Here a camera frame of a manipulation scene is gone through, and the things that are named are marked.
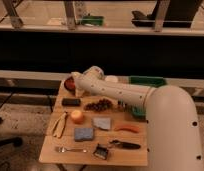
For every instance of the silver fork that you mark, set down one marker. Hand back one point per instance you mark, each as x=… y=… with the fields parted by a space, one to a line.
x=64 y=149

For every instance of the orange bowl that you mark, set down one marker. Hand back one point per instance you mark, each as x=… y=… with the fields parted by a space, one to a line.
x=69 y=84

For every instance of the orange carrot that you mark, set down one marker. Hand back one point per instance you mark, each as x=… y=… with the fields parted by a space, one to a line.
x=130 y=128

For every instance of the yellow apple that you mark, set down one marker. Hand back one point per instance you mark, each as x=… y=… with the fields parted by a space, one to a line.
x=77 y=116

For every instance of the blue sponge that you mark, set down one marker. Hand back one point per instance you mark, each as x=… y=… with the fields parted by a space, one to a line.
x=83 y=134

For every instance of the black rectangular block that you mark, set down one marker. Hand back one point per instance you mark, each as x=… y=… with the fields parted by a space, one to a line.
x=71 y=102

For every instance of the black handled peeler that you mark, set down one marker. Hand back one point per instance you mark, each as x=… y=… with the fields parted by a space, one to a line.
x=125 y=145

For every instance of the grey cloth piece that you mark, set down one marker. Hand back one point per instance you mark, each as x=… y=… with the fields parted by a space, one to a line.
x=102 y=123

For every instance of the bunch of dark grapes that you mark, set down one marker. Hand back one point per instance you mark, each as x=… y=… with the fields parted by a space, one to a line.
x=101 y=105

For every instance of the black office chair base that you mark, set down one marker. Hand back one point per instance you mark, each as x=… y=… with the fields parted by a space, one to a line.
x=7 y=138

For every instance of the green object on shelf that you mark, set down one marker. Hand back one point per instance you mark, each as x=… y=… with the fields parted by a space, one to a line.
x=92 y=20

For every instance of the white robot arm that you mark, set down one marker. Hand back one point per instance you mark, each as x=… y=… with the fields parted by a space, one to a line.
x=173 y=134

